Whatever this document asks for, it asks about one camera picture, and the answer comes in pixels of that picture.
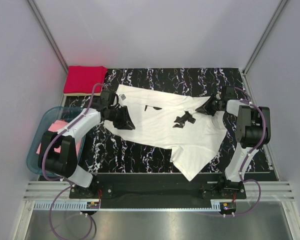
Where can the folded red t shirt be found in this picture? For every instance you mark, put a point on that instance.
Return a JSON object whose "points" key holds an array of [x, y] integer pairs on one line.
{"points": [[81, 79]]}

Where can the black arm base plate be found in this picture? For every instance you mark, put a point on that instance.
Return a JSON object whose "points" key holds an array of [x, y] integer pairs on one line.
{"points": [[170, 188]]}

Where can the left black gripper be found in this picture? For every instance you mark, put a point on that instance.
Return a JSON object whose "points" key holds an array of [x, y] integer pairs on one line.
{"points": [[126, 122]]}

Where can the right aluminium frame post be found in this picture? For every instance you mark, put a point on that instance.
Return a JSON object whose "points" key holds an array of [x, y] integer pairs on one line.
{"points": [[267, 31]]}

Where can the grey slotted cable duct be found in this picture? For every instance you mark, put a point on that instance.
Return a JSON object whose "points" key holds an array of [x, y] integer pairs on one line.
{"points": [[91, 206]]}

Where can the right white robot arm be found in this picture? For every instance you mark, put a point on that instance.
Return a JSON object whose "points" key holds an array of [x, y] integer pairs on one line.
{"points": [[253, 127]]}

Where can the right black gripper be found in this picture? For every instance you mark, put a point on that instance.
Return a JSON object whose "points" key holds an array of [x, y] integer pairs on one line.
{"points": [[205, 108]]}

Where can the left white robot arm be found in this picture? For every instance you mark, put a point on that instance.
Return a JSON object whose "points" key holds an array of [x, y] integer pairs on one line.
{"points": [[58, 153]]}

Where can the pink t shirt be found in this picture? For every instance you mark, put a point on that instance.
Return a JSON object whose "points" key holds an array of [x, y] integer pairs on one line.
{"points": [[54, 127]]}

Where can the black marble pattern mat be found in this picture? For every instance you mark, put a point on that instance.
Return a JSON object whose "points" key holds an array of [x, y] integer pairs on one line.
{"points": [[104, 152]]}

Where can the left aluminium frame post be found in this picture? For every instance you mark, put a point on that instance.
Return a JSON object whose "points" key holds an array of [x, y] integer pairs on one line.
{"points": [[47, 33]]}

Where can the white t shirt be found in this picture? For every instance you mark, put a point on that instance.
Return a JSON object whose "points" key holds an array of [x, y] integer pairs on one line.
{"points": [[170, 121]]}

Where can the folded beige t shirt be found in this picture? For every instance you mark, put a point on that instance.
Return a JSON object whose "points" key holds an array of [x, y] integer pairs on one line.
{"points": [[80, 94]]}

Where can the teal plastic basket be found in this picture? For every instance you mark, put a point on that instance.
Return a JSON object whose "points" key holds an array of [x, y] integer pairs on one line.
{"points": [[67, 114]]}

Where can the aluminium frame post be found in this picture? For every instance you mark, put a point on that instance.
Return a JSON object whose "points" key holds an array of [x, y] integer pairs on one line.
{"points": [[47, 33], [267, 31]]}

